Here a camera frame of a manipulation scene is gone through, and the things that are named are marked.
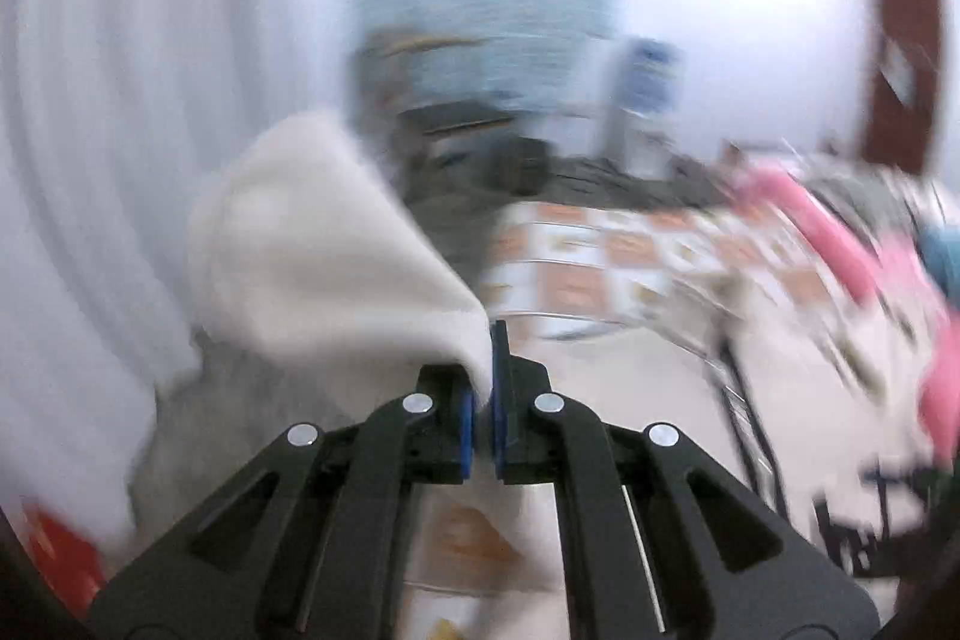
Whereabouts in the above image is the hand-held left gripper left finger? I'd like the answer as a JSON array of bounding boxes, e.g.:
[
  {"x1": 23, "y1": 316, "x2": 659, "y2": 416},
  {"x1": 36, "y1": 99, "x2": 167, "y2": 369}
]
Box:
[{"x1": 86, "y1": 364, "x2": 475, "y2": 640}]

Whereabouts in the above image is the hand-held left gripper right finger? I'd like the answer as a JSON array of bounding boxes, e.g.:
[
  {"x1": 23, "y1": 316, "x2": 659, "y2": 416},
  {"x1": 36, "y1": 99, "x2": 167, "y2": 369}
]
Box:
[{"x1": 491, "y1": 321, "x2": 878, "y2": 640}]

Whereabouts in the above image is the cream zip jacket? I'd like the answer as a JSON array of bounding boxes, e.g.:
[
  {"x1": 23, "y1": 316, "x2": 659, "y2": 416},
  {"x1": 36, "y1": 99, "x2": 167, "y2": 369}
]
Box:
[{"x1": 127, "y1": 111, "x2": 496, "y2": 536}]

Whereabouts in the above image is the tile print tablecloth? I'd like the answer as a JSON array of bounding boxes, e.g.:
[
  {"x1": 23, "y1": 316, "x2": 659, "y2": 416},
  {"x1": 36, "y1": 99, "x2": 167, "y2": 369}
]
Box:
[{"x1": 480, "y1": 201, "x2": 931, "y2": 536}]

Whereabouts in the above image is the white water dispenser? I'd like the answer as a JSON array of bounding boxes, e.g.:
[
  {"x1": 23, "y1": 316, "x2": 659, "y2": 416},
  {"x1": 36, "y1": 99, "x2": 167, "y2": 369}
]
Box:
[{"x1": 600, "y1": 107, "x2": 676, "y2": 176}]

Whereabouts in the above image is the wooden chair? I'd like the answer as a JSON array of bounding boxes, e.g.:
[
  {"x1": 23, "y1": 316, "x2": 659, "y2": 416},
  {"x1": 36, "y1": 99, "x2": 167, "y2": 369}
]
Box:
[{"x1": 349, "y1": 32, "x2": 526, "y2": 165}]

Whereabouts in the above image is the red paper bag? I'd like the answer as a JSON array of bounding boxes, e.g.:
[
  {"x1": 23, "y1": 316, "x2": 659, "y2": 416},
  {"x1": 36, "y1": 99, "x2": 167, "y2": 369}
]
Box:
[{"x1": 22, "y1": 505, "x2": 106, "y2": 611}]

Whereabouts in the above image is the pink floral blanket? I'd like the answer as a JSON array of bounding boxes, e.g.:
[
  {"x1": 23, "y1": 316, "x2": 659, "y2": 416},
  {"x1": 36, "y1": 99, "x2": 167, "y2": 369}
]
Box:
[{"x1": 731, "y1": 167, "x2": 960, "y2": 461}]

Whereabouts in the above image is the white curtain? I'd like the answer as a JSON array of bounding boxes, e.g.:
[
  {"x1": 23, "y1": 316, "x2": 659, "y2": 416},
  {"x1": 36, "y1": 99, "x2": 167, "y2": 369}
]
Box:
[{"x1": 0, "y1": 0, "x2": 361, "y2": 536}]

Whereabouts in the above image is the blue crumpled cloth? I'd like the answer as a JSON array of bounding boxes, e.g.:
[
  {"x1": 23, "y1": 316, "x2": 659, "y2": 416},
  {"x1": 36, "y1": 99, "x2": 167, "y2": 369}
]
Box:
[{"x1": 919, "y1": 227, "x2": 960, "y2": 311}]

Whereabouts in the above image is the brown wooden door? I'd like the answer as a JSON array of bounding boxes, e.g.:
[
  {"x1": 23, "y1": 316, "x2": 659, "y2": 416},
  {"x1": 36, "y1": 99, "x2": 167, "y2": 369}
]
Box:
[{"x1": 862, "y1": 0, "x2": 946, "y2": 176}]

